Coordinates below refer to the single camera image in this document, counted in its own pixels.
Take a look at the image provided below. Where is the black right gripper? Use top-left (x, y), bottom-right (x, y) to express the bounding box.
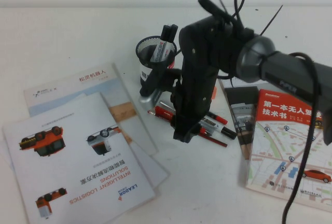
top-left (172, 16), bottom-right (221, 143)

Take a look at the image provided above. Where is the red retractable pen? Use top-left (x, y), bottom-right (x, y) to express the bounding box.
top-left (151, 105), bottom-right (208, 135)

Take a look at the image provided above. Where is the silver pen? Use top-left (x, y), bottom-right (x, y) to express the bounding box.
top-left (158, 100), bottom-right (216, 135)

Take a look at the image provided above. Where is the black mesh pen holder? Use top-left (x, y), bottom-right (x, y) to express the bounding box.
top-left (135, 35), bottom-right (180, 91)

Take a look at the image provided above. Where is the red cap fine marker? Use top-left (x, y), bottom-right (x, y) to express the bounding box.
top-left (204, 110), bottom-right (228, 125)

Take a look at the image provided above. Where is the red pencil with eraser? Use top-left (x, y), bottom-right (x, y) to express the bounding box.
top-left (146, 109), bottom-right (228, 147)

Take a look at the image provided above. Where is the white whiteboard marker black cap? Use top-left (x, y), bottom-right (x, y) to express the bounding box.
top-left (197, 116), bottom-right (237, 141)

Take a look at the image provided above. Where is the AgileX brochure with room photo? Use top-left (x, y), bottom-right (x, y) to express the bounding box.
top-left (218, 76), bottom-right (262, 160)

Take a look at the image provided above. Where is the red self-driving book with map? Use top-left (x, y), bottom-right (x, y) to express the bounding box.
top-left (245, 88), bottom-right (332, 213)

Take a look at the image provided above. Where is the LEADOR logistics brochure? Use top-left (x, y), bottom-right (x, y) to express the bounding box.
top-left (2, 91), bottom-right (156, 224)

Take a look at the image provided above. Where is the AgileX brochure with sky print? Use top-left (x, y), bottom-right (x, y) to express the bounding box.
top-left (22, 62), bottom-right (159, 157)

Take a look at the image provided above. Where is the long black arm cable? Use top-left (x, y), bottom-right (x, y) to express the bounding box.
top-left (282, 52), bottom-right (322, 224)

